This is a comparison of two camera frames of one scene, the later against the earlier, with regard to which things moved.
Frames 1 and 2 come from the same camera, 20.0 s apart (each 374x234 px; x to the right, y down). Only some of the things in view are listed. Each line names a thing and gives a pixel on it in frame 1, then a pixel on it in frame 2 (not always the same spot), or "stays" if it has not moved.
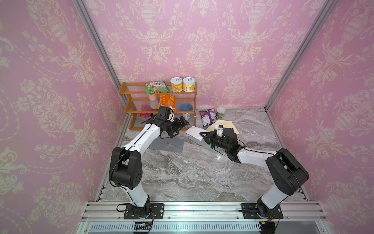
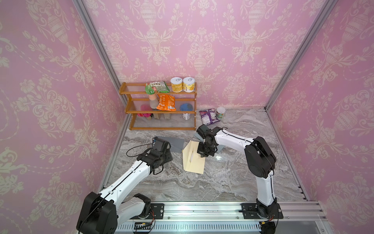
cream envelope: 226,124 → 193,162
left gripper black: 177,124 → 169,155
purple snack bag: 208,116 stays
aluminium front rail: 305,210 stays
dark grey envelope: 174,145 stays
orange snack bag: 166,100 stays
